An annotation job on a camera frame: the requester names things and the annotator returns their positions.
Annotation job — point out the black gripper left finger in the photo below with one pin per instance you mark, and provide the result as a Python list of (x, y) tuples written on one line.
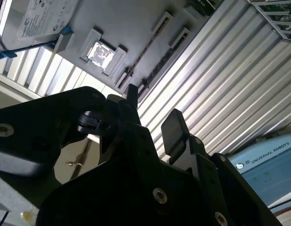
[(41, 122)]

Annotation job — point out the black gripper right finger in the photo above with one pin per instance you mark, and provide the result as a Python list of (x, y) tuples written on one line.
[(176, 134)]

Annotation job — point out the RAM stick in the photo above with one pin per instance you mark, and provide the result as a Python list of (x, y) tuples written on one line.
[(160, 64)]

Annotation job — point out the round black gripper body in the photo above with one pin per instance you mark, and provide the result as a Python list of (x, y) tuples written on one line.
[(117, 195)]

